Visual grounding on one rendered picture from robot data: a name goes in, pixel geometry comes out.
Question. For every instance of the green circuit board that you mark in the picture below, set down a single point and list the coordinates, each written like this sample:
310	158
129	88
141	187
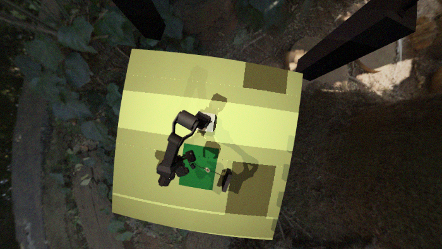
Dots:
206	158

